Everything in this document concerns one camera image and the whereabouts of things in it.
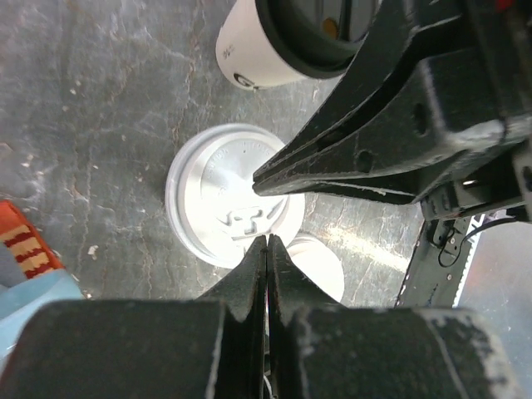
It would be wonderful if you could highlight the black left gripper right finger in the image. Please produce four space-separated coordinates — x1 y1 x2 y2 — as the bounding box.
268 236 525 398

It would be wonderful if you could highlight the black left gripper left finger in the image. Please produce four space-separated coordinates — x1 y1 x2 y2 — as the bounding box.
1 237 267 398

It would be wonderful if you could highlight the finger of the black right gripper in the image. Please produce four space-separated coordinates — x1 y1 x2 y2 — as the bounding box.
254 1 531 204

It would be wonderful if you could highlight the black coffee cup lid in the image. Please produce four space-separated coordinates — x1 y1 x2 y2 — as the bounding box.
254 0 380 79

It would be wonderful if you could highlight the white coffee cup lid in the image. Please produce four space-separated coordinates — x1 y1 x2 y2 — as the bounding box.
165 124 305 269

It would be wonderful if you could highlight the white paper coffee cup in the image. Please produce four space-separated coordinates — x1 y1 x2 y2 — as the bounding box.
215 0 305 91

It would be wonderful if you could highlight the stack of white lids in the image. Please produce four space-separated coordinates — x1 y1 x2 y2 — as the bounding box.
288 234 345 302

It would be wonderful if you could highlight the light blue ceramic mug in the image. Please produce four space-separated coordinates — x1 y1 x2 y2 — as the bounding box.
1 269 85 363

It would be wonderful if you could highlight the colourful patchwork placemat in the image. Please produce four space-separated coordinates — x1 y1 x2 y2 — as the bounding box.
1 200 64 292

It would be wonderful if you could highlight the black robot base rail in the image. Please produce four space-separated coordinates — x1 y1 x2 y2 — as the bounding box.
395 214 485 308

